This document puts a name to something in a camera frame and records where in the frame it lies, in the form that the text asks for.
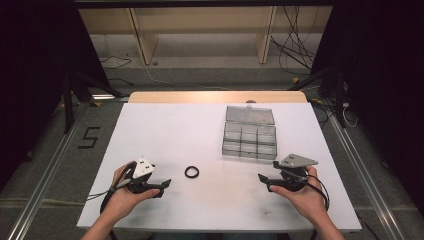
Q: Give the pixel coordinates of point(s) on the light wooden shelf unit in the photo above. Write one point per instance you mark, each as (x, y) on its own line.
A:
(146, 43)

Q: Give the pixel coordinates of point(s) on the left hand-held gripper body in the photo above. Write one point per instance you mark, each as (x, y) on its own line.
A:
(143, 167)

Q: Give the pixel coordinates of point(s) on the aluminium floor rail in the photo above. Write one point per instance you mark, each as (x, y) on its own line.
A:
(50, 173)
(366, 176)

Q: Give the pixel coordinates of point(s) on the white table cover board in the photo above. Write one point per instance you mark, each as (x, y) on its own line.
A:
(206, 200)

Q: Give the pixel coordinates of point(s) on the clear plastic compartment box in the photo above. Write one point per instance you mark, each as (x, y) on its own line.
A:
(249, 140)

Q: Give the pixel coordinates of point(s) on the person's left hand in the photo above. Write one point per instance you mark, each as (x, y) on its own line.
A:
(121, 200)

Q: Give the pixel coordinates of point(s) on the wooden table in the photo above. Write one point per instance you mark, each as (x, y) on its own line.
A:
(200, 97)

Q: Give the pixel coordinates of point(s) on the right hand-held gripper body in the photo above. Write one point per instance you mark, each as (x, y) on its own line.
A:
(296, 161)

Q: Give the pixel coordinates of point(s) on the black curtain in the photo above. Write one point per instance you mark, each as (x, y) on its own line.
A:
(386, 83)
(30, 83)

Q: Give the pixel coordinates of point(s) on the person's right hand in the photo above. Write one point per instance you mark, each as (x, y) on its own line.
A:
(308, 200)

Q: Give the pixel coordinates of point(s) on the black metal stand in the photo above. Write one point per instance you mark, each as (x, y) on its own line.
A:
(339, 96)
(68, 106)

